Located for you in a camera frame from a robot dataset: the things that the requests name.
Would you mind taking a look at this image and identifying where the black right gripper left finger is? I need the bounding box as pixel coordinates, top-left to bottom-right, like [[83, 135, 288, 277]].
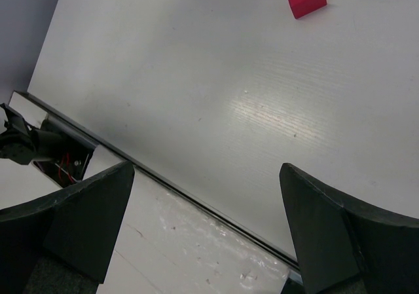
[[1, 162, 135, 293]]

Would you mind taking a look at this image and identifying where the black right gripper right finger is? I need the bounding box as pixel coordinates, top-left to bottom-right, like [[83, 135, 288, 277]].
[[279, 163, 418, 293]]

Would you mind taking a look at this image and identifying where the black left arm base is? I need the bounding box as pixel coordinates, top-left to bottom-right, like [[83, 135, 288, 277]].
[[1, 103, 94, 187]]

